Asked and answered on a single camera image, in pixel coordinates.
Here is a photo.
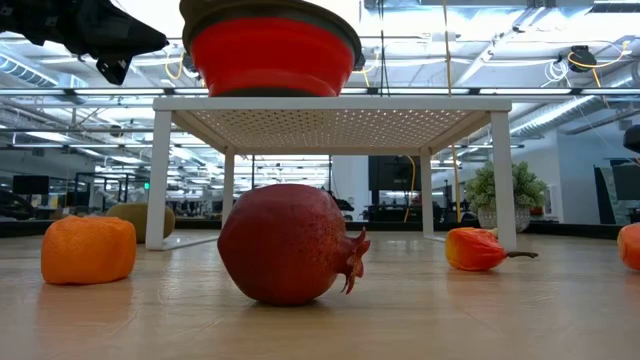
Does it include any red collapsible colander grey rim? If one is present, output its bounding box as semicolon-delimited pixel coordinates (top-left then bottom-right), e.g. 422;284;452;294
178;0;365;99

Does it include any orange mandarin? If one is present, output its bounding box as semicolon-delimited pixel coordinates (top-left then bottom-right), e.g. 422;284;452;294
39;214;138;286

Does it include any dark red pomegranate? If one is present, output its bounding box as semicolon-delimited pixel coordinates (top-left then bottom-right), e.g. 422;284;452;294
216;183;372;307

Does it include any small orange-red fruit with stem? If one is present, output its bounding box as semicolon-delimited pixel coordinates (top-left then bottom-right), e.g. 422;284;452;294
444;227;540;273
616;223;640;272

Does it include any thin yellow background cable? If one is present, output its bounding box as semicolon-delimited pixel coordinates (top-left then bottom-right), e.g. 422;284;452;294
402;155;417;224

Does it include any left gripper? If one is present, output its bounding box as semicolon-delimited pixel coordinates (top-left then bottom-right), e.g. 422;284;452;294
0;0;169;86

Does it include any white perforated metal shelf riser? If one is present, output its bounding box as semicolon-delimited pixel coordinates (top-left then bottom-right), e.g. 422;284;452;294
144;96;519;252

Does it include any brown kiwi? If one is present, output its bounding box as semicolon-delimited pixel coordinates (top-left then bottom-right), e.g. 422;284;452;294
104;202;176;245

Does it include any small black background monitor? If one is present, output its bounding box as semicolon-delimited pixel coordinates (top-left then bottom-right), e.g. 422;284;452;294
12;174;50;196

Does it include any black wall screen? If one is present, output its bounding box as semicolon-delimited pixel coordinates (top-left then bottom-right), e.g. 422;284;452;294
368;155;423;192

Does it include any black ceiling cable reel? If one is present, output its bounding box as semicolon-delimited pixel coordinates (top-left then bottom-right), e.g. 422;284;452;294
568;44;599;74

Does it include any black aluminium table frame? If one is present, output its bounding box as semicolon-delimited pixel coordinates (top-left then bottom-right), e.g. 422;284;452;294
0;218;624;241

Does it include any dark standing panel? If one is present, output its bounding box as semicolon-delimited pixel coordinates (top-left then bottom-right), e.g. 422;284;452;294
593;158;640;226

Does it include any green potted plant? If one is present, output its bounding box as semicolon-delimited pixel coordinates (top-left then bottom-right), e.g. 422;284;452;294
463;159;550;235

